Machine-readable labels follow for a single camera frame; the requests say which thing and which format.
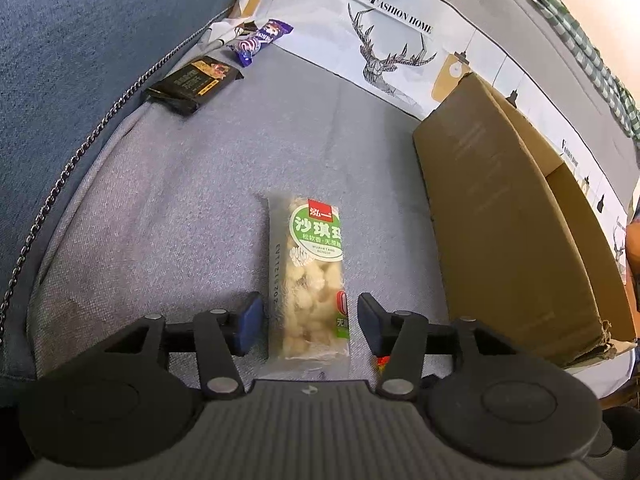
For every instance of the blue sofa cushion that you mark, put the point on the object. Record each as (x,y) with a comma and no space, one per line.
(75,35)

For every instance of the black snack packet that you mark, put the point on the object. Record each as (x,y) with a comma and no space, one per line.
(192,83)

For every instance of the orange cloth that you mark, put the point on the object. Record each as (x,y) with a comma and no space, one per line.
(633,245)

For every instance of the red orange snack packet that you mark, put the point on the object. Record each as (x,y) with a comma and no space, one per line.
(382,363)

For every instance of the green checked cloth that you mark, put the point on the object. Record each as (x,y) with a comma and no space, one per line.
(590,50)

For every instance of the green label rice snack packet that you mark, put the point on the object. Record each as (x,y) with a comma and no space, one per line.
(310,270)

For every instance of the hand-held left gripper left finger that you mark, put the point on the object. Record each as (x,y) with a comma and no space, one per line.
(249,323)

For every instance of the grey sofa cushion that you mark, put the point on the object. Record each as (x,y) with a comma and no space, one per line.
(175,185)

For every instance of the deer print cloth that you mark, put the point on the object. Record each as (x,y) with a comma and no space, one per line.
(320,25)

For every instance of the purple candy packet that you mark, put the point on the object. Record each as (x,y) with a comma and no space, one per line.
(260,40)

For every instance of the brown cardboard box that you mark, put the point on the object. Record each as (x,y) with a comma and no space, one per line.
(490,210)

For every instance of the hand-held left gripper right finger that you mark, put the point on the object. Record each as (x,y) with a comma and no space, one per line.
(369,321)

